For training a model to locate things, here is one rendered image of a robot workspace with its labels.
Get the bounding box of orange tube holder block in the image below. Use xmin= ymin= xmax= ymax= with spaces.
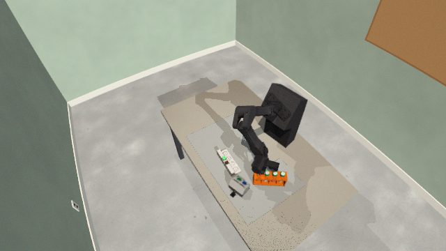
xmin=253 ymin=171 xmax=287 ymax=186

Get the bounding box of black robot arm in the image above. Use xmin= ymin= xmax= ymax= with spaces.
xmin=232 ymin=93 xmax=291 ymax=174

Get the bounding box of white tray with four round nests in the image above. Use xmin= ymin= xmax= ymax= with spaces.
xmin=217 ymin=149 xmax=241 ymax=176

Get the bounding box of grey control panel with blue and green buttons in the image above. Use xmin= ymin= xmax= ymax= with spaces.
xmin=229 ymin=176 xmax=250 ymax=198

